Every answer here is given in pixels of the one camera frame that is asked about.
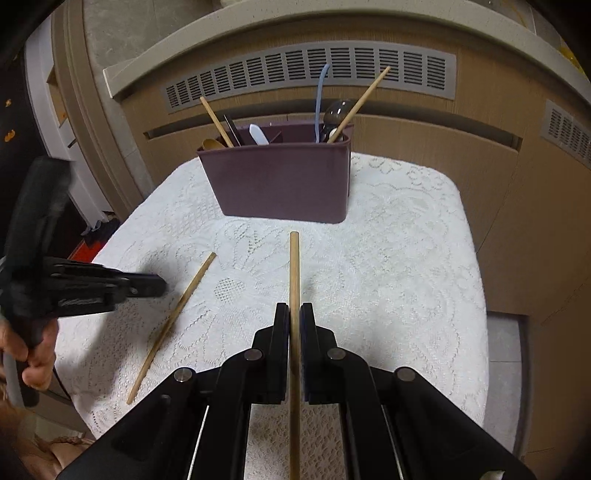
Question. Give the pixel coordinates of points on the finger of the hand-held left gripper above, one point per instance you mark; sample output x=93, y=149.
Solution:
x=147, y=286
x=87, y=300

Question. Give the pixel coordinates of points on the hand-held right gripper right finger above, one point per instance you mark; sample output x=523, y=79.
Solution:
x=305, y=355

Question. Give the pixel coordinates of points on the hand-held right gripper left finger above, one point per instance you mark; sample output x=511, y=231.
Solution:
x=281, y=350

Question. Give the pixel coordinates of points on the wooden chopstick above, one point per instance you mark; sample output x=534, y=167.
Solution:
x=294, y=277
x=175, y=318
x=364, y=99
x=214, y=120

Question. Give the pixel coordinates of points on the purple utensil holder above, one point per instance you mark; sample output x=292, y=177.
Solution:
x=277, y=180

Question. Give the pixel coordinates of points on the white plastic spoon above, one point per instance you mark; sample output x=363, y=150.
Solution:
x=259, y=136

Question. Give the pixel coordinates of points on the blue plastic spoon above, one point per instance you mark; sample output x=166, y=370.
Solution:
x=318, y=101

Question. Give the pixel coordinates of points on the person's left forearm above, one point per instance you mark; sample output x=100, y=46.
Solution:
x=16, y=434

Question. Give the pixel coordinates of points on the person's left hand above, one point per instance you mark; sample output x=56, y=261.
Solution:
x=44, y=360

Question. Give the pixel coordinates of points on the red box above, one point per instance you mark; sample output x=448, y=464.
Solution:
x=85, y=249

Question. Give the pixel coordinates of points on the white lace tablecloth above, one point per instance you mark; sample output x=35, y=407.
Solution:
x=392, y=277

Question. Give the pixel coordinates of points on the pink clothing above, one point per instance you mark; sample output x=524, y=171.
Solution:
x=69, y=454

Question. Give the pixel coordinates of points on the long grey vent grille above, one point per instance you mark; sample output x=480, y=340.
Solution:
x=300, y=69

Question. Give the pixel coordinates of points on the wooden panel cabinet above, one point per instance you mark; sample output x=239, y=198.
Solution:
x=531, y=207

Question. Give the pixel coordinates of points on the small grey vent grille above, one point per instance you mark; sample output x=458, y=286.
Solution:
x=568, y=131

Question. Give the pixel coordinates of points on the white door frame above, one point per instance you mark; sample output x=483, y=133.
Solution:
x=51, y=115

